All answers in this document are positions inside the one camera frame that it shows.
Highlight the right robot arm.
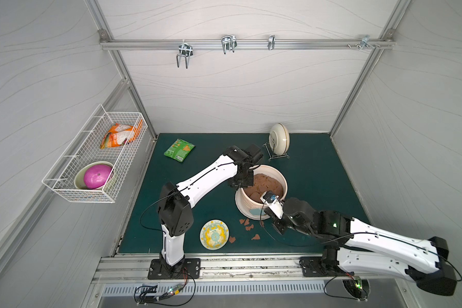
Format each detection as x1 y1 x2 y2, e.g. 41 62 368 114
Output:
262 195 462 296

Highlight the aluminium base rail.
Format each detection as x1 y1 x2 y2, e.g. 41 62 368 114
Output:
92 253 409 284

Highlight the aluminium top rail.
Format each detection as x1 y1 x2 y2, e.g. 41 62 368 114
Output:
100 38 396 51

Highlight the green snack packet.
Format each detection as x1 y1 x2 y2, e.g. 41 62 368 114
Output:
164 139 195 162

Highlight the magenta bowl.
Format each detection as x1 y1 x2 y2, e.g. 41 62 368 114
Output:
83 163 112 189

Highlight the white wire basket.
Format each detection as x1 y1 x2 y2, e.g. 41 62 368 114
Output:
42 105 148 203

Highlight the metal double hook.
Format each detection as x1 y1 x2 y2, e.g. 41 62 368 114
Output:
176 42 193 69

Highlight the metal hook right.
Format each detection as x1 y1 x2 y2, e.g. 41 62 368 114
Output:
346 35 381 51

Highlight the orange snack bag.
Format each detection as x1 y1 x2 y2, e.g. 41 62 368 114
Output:
100 119 144 150

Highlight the mud flake on mat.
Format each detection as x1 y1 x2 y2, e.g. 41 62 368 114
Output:
239 218 250 226

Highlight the cream plate on stand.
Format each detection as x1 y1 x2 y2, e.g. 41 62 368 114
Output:
269 123 290 155

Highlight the white ceramic pot with mud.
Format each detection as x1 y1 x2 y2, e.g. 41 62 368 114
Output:
235 165 288 220

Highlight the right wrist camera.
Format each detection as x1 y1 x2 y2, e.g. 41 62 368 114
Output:
261 191 284 219

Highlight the cable bundle with board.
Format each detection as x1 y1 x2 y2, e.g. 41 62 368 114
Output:
133 267 197 307

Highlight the pale green bowl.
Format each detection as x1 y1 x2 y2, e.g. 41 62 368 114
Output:
74 161 116 190

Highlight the yellow patterned small plate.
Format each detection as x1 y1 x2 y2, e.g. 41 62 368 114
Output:
199 219 229 250

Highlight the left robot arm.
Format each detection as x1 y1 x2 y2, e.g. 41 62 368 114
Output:
148 145 263 281

